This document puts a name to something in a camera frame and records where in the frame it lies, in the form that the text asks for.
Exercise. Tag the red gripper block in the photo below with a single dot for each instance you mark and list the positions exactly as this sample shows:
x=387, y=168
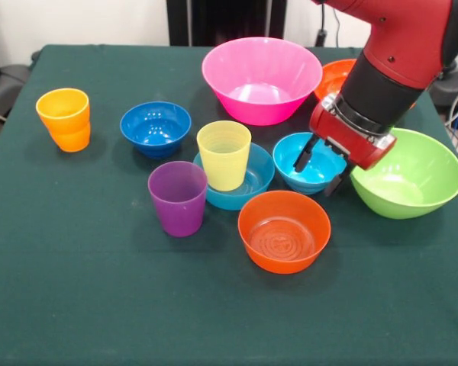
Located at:
x=347, y=137

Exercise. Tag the small cyan bowl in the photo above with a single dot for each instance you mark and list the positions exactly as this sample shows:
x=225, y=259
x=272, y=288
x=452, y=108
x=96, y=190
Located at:
x=290, y=171

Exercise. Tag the medium blue bowl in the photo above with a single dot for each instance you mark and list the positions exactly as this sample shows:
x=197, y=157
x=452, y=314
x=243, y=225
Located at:
x=259, y=171

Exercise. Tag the small orange bowl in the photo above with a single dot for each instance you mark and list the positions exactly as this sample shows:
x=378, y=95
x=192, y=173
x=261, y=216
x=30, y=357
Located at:
x=286, y=259

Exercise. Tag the yellow plastic cup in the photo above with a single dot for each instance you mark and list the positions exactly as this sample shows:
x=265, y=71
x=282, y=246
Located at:
x=223, y=167

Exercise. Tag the large pink bowl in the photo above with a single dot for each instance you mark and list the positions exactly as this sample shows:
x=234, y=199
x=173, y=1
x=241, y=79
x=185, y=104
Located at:
x=259, y=76

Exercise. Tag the purple plastic cup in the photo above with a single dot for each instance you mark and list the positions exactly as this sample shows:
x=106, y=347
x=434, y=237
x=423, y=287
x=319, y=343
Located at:
x=179, y=209

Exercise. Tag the small dark blue bowl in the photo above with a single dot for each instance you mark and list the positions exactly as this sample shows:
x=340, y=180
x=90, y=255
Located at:
x=156, y=131

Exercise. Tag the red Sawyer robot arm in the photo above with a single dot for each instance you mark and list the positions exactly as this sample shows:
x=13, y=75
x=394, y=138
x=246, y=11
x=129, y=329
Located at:
x=404, y=38

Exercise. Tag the large red-orange bowl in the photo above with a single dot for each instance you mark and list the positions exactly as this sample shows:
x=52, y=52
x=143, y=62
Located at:
x=334, y=80

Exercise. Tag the large lime green bowl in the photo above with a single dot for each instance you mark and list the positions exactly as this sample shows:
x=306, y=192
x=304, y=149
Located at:
x=416, y=183

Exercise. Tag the dark green table cloth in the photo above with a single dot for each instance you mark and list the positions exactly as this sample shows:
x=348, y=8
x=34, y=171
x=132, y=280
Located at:
x=99, y=286

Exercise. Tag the orange plastic cup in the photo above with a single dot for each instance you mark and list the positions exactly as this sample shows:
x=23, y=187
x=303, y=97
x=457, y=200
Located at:
x=66, y=129

